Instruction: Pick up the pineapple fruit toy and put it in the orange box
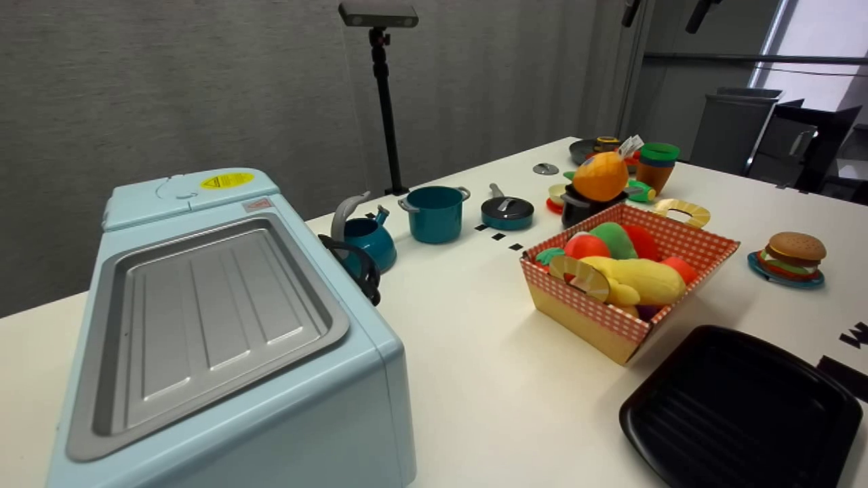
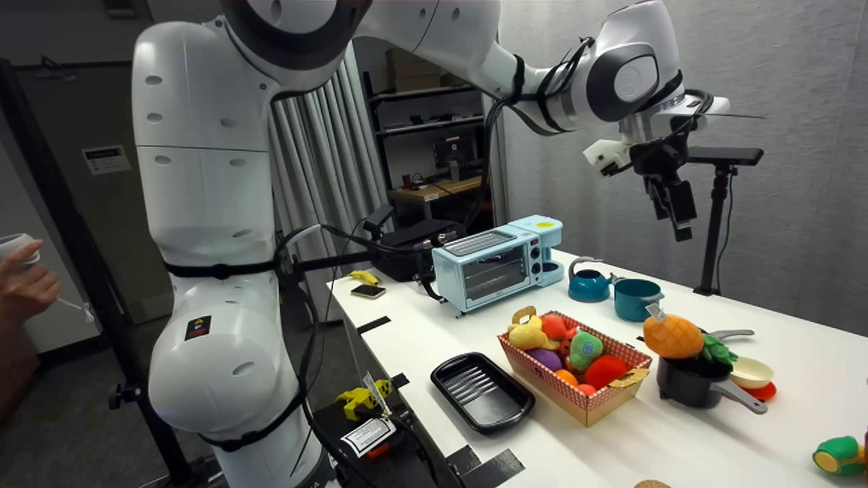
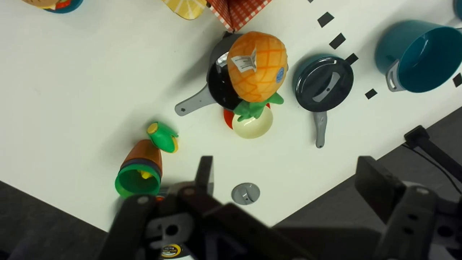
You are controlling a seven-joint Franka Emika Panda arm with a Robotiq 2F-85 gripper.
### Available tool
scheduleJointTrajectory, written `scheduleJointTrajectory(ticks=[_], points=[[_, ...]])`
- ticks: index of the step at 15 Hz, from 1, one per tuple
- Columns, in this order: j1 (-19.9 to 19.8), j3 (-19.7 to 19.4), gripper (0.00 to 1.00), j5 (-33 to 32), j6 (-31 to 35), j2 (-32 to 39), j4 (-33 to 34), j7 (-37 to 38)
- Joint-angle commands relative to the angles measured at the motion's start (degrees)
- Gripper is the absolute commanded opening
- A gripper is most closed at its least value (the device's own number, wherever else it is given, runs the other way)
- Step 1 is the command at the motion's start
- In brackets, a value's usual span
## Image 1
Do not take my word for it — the black camera stand pole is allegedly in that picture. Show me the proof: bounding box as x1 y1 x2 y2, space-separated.
366 25 410 199

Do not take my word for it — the gray office chair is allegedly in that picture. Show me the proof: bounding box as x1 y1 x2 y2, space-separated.
688 86 786 176

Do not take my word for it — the black office chair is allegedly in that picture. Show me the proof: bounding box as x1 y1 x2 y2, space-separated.
745 98 865 196

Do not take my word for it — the red plush fruit toy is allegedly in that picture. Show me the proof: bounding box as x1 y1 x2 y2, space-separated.
623 223 664 264

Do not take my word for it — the orange checked cardboard box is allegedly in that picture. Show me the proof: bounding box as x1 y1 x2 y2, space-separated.
519 201 744 370

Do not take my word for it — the small teal plate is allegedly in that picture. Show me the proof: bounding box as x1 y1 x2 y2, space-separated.
745 249 828 292

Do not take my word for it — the red tomato plush toy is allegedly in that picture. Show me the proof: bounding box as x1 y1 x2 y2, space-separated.
565 231 614 264

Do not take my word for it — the black stereo camera bar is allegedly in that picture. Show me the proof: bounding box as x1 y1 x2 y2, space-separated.
336 0 420 29

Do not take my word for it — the teal toy kettle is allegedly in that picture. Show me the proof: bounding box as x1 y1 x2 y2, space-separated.
329 191 399 273

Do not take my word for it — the dark round plate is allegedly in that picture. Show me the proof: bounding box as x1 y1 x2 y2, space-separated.
568 134 623 168

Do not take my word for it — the black toy saucepan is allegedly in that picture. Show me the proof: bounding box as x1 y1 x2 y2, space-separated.
559 182 633 231

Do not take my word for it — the yellow ring toy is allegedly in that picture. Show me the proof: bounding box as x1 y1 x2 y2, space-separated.
652 196 713 231

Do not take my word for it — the small dark frying pan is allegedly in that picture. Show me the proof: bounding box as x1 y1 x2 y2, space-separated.
477 182 538 233

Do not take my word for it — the yellow banana plush toy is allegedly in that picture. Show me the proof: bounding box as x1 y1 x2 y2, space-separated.
578 256 688 310

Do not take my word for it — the black grill tray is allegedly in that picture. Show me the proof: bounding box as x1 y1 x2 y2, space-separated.
619 323 865 488

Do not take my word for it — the jar with green lid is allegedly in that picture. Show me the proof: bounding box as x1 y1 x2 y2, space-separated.
634 142 683 199

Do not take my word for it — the green yellow toy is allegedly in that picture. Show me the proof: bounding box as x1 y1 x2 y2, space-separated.
623 176 658 206

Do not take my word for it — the small orange plush toy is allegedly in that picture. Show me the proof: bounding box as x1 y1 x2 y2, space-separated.
663 256 703 287

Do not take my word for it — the green plush fruit toy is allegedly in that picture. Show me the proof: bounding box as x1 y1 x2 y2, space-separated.
592 220 640 264

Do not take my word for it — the toy bread slice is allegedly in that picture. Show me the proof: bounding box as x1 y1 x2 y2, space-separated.
547 253 614 307

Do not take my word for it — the light blue toy oven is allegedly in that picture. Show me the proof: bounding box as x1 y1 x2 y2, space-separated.
47 165 418 488

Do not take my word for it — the teal toy pot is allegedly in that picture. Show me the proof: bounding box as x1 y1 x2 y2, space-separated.
395 184 475 248

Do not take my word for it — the toy burger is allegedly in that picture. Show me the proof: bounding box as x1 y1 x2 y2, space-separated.
757 231 831 283

